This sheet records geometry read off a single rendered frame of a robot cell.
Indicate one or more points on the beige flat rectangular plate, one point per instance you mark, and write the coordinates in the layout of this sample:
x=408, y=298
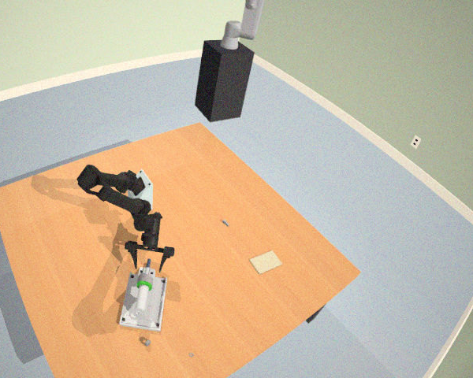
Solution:
x=265, y=262

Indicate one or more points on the green ring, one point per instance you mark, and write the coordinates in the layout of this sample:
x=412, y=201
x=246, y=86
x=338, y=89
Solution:
x=144, y=283

